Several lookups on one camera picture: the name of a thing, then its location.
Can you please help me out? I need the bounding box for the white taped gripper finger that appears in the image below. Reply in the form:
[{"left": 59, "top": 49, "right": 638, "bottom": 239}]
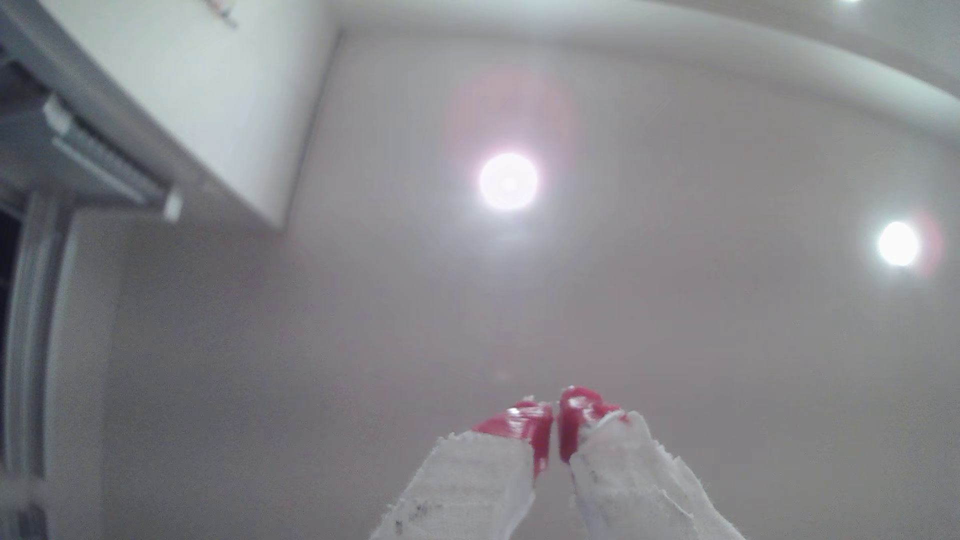
[
  {"left": 369, "top": 399, "right": 555, "bottom": 540},
  {"left": 558, "top": 386, "right": 747, "bottom": 540}
]

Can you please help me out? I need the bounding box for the round ceiling lamp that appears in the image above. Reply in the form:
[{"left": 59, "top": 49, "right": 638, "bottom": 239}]
[
  {"left": 877, "top": 220, "right": 921, "bottom": 268},
  {"left": 477, "top": 152, "right": 540, "bottom": 213}
]

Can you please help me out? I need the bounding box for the white window frame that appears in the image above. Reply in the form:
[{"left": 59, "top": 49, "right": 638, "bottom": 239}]
[{"left": 0, "top": 191, "right": 76, "bottom": 481}]

